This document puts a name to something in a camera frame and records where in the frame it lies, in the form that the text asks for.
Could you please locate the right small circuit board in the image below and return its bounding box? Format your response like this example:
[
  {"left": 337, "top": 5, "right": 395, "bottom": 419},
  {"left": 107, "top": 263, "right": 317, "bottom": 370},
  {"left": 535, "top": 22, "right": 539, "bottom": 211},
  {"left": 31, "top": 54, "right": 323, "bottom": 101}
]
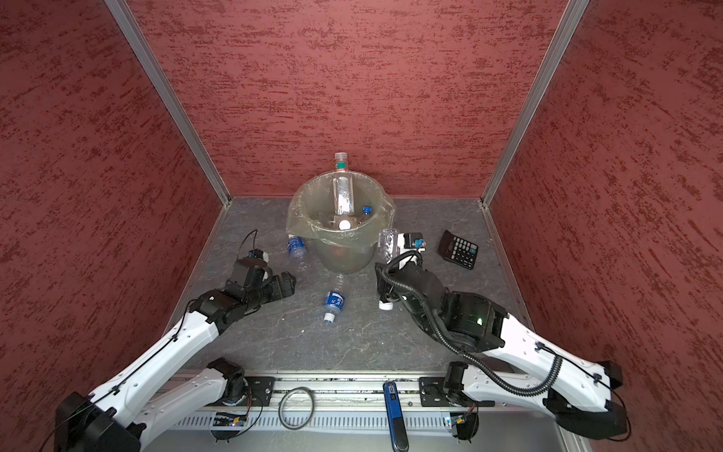
[{"left": 445, "top": 414, "right": 477, "bottom": 429}]

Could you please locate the small circuit board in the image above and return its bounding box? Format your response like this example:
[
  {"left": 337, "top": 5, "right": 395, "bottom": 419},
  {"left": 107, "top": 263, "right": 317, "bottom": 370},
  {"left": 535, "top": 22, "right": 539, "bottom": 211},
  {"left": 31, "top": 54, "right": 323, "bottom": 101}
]
[
  {"left": 212, "top": 412, "right": 249, "bottom": 429},
  {"left": 445, "top": 414, "right": 477, "bottom": 429}
]

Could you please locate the red white label water bottle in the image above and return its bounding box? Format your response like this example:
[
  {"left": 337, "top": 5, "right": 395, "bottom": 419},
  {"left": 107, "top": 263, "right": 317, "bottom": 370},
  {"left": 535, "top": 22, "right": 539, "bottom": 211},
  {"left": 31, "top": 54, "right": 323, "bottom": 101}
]
[{"left": 314, "top": 212, "right": 361, "bottom": 231}]

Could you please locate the square clear bottle green ring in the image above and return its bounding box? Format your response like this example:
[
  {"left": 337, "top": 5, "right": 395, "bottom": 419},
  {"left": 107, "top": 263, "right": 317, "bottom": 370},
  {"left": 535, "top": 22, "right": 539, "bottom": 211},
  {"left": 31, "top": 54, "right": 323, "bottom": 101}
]
[{"left": 331, "top": 151, "right": 357, "bottom": 217}]

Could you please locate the long clear bottle blue label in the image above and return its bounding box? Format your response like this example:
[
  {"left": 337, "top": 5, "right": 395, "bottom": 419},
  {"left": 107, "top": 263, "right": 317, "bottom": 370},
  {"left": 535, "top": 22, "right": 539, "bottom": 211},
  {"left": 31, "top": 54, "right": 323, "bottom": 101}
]
[{"left": 378, "top": 228, "right": 398, "bottom": 311}]

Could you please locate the black cable loop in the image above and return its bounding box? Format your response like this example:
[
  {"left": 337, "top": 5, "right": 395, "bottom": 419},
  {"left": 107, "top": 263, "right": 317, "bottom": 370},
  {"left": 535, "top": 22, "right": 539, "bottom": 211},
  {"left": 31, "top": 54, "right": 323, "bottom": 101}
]
[{"left": 278, "top": 386, "right": 316, "bottom": 431}]

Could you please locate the left small circuit board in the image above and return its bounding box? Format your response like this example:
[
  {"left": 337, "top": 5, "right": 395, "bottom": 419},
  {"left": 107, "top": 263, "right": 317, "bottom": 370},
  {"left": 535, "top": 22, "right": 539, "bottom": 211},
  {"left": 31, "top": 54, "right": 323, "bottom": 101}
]
[{"left": 212, "top": 412, "right": 249, "bottom": 429}]

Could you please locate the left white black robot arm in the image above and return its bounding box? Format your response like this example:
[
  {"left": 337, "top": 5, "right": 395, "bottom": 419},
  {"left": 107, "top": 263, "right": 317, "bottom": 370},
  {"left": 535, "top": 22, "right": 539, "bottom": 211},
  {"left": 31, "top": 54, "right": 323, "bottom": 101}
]
[{"left": 49, "top": 256, "right": 297, "bottom": 451}]

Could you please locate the small blue label bottle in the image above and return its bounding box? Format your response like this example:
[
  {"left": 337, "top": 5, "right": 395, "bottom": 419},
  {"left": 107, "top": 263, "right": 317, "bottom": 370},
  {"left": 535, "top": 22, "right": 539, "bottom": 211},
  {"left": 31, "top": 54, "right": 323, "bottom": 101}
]
[{"left": 323, "top": 274, "right": 346, "bottom": 324}]

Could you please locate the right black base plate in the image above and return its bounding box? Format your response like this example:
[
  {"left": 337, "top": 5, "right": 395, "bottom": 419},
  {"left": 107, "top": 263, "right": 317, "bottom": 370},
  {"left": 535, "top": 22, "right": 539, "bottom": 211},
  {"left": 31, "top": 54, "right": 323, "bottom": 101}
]
[{"left": 418, "top": 377, "right": 496, "bottom": 409}]

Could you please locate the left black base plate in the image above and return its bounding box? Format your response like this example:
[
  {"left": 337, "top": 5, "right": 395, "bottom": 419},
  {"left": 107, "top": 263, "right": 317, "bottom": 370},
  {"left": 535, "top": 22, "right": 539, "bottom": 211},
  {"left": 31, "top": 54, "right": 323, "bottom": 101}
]
[{"left": 194, "top": 376, "right": 276, "bottom": 408}]

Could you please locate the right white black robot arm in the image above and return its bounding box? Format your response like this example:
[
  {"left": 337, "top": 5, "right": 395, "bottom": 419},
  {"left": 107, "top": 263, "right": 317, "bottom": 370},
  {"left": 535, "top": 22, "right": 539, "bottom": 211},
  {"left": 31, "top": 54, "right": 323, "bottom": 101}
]
[{"left": 375, "top": 260, "right": 631, "bottom": 442}]

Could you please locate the grey bin with plastic liner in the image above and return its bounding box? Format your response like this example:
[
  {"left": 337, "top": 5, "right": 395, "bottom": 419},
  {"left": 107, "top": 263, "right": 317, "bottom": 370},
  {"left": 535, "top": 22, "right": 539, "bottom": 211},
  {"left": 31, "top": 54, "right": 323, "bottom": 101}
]
[{"left": 286, "top": 171, "right": 397, "bottom": 274}]

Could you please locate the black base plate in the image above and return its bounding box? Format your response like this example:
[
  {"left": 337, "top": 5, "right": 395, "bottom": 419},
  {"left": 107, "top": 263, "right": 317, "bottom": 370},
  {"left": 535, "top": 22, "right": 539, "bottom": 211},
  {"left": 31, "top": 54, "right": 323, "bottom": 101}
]
[
  {"left": 418, "top": 377, "right": 496, "bottom": 409},
  {"left": 194, "top": 376, "right": 276, "bottom": 408}
]

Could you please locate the blue label bottle cap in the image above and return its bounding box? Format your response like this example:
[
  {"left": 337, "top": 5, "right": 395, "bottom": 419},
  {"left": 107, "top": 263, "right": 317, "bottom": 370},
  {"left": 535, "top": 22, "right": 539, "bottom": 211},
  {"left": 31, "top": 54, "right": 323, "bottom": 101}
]
[{"left": 287, "top": 235, "right": 309, "bottom": 274}]

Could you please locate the aluminium front rail frame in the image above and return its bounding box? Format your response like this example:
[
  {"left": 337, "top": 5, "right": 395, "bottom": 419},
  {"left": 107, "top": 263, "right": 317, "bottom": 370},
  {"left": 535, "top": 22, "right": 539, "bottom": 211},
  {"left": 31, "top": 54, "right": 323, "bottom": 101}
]
[{"left": 95, "top": 369, "right": 594, "bottom": 452}]

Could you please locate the blue black handheld tool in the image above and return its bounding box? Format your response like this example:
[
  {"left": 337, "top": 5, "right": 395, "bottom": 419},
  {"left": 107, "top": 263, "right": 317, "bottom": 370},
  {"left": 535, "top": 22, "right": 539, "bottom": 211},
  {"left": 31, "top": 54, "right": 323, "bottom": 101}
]
[{"left": 383, "top": 382, "right": 409, "bottom": 452}]

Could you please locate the black calculator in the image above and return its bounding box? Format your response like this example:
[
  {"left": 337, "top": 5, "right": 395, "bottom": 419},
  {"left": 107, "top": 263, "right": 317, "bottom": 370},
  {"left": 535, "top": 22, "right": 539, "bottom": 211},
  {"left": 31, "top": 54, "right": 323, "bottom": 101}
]
[{"left": 437, "top": 230, "right": 479, "bottom": 270}]

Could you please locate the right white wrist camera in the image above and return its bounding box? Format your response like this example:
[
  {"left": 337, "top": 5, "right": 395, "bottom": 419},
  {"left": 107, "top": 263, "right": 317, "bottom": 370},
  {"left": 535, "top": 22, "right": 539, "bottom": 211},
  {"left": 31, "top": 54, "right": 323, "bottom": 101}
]
[{"left": 397, "top": 233, "right": 426, "bottom": 253}]

